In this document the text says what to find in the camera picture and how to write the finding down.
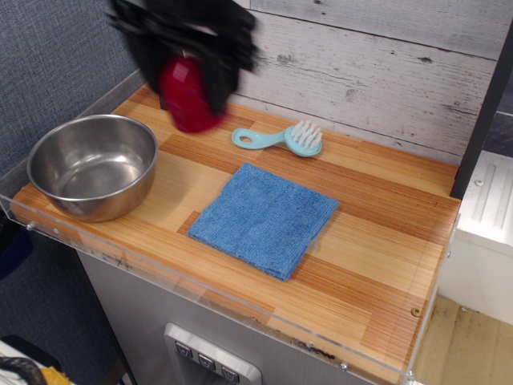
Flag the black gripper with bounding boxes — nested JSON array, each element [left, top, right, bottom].
[[107, 1, 257, 115]]

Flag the red plastic strawberry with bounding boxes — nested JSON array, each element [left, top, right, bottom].
[[160, 56, 225, 134]]

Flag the stainless steel pot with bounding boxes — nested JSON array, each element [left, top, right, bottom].
[[26, 115, 159, 222]]

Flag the blue folded cloth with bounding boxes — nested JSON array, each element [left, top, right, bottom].
[[188, 163, 338, 281]]

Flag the teal dish brush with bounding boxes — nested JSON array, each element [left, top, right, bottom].
[[232, 120, 322, 157]]

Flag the clear acrylic edge guard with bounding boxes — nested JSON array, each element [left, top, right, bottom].
[[1, 187, 459, 384]]

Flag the silver dispenser button panel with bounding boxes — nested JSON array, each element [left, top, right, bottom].
[[164, 322, 262, 384]]

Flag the white side cabinet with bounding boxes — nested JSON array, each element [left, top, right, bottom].
[[438, 151, 512, 324]]

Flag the dark grey left post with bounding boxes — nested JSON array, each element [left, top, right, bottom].
[[159, 95, 171, 111]]

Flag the dark grey post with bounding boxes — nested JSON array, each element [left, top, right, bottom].
[[450, 25, 512, 200], [159, 95, 171, 111]]

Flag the dark grey right post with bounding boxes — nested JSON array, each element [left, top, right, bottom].
[[450, 25, 512, 200]]

